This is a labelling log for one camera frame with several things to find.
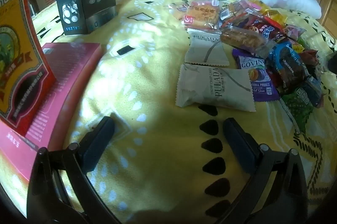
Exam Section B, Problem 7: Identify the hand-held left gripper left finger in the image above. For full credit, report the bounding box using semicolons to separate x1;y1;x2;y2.
26;116;124;224

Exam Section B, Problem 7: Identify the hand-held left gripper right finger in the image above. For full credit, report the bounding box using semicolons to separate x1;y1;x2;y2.
223;117;308;224

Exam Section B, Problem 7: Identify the beige snack packet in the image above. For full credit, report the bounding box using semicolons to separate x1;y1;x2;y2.
175;64;257;112
184;30;230;67

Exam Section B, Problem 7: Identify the purple prune packet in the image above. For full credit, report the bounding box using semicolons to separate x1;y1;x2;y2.
232;48;281;102

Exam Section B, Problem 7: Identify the green pea snack packet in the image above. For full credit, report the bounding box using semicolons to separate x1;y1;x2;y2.
280;93;314;132

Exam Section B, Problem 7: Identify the pink flat box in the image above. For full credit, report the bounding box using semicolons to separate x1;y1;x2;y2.
0;42;103;182

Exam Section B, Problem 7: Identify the yellow patterned bedsheet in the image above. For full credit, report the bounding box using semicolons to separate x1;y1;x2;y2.
0;0;337;224

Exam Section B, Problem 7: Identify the dark blue snack packet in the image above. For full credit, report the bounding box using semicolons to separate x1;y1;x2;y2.
271;42;310;93

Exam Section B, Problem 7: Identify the clear brown pastry packet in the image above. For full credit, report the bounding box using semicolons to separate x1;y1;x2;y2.
220;26;274;58

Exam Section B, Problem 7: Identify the yellow red printed box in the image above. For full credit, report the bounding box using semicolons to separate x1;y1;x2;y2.
0;0;57;136

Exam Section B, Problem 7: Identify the pile of assorted snack packets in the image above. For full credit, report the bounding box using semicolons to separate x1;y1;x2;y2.
218;0;324;108

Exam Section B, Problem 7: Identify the orange red pastry packet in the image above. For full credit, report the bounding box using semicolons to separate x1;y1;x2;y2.
184;0;220;31

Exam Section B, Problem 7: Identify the clear orange cake packet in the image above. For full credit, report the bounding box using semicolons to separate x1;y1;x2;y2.
168;2;190;21

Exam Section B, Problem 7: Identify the wooden headboard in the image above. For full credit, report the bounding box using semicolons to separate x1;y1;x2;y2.
279;0;337;37

